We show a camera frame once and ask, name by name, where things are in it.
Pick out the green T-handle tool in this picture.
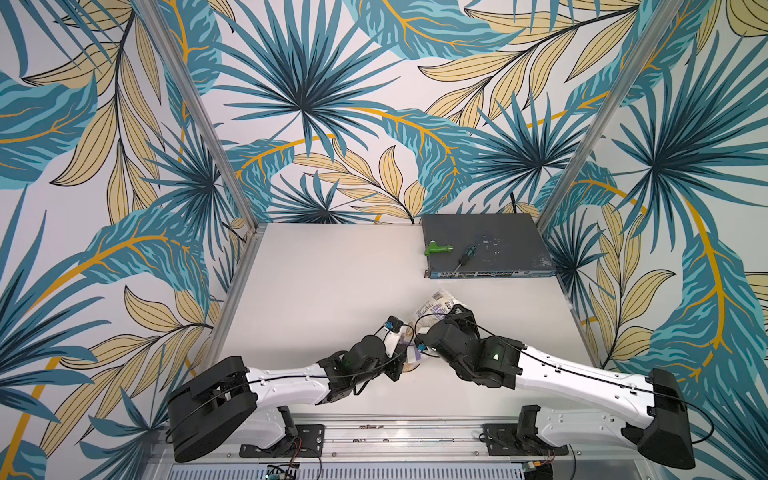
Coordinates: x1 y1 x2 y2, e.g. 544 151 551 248
424 240 454 257

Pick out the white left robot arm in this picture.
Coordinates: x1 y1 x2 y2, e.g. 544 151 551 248
166 334 408 463

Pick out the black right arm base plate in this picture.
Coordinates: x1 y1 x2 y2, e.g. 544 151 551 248
478 423 570 459

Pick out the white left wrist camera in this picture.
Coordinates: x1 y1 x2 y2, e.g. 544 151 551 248
383 315 414 359

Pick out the aluminium corner post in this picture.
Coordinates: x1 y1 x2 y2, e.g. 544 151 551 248
134 0 258 236
537 0 683 234

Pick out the white purple oats bag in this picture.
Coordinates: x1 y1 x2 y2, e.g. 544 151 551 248
410 289 461 333

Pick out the grey blue network switch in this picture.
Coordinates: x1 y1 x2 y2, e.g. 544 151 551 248
421 213 556 280

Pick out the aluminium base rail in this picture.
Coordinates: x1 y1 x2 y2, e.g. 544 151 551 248
141 414 660 479

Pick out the patterned breakfast bowl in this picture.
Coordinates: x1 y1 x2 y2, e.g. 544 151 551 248
398 340 421 374

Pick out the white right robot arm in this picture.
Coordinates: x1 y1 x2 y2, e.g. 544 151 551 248
413 304 696 470

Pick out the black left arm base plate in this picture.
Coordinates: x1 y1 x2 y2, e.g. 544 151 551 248
238 424 326 459

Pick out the aluminium left corner post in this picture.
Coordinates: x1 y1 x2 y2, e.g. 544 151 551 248
134 0 258 236

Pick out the aluminium right corner post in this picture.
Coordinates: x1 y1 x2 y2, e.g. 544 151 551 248
537 0 683 234

